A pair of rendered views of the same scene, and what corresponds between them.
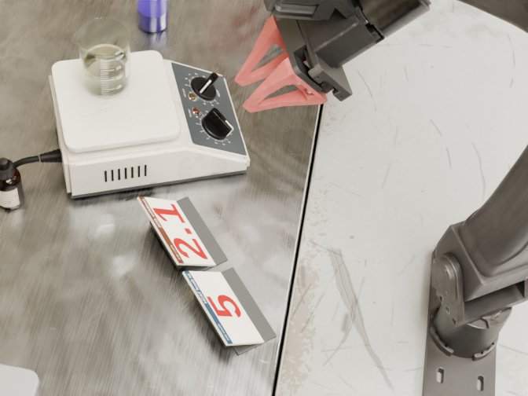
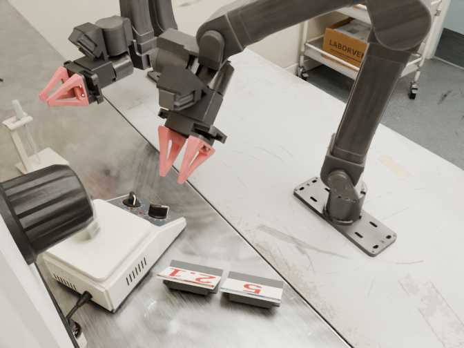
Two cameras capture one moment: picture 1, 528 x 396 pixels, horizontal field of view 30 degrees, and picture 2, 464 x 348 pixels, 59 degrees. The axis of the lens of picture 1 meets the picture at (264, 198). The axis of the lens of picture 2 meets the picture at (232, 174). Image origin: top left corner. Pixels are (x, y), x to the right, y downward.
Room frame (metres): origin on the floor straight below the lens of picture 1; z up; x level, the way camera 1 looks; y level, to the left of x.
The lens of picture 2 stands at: (0.21, 0.26, 1.48)
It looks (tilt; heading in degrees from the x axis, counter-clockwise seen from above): 42 degrees down; 322
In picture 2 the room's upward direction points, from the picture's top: straight up
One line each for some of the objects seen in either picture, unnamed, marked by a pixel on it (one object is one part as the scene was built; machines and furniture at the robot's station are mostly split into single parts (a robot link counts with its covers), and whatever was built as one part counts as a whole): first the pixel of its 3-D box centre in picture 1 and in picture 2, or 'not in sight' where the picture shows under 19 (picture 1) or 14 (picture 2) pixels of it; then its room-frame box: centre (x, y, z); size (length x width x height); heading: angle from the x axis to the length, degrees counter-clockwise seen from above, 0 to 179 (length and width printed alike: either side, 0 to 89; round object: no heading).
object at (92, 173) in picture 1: (139, 122); (115, 242); (0.67, 0.15, 0.94); 0.22 x 0.13 x 0.08; 113
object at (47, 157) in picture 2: not in sight; (32, 142); (0.98, 0.17, 0.96); 0.08 x 0.08 x 0.13; 12
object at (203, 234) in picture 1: (182, 229); (190, 273); (0.55, 0.08, 0.92); 0.09 x 0.06 x 0.04; 39
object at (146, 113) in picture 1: (115, 99); (99, 236); (0.66, 0.17, 0.98); 0.12 x 0.12 x 0.01; 23
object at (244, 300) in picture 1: (229, 304); (253, 286); (0.47, 0.01, 0.92); 0.09 x 0.06 x 0.04; 39
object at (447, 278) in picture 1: (482, 277); (346, 173); (0.50, -0.22, 1.00); 0.09 x 0.06 x 0.06; 122
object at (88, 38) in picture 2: not in sight; (87, 52); (1.02, 0.01, 1.10); 0.07 x 0.06 x 0.11; 12
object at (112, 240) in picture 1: (113, 240); (161, 311); (0.53, 0.15, 0.91); 0.06 x 0.06 x 0.02
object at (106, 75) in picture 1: (102, 59); (77, 217); (0.67, 0.19, 1.02); 0.06 x 0.05 x 0.08; 114
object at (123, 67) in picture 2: not in sight; (116, 63); (1.03, -0.05, 1.05); 0.07 x 0.06 x 0.07; 102
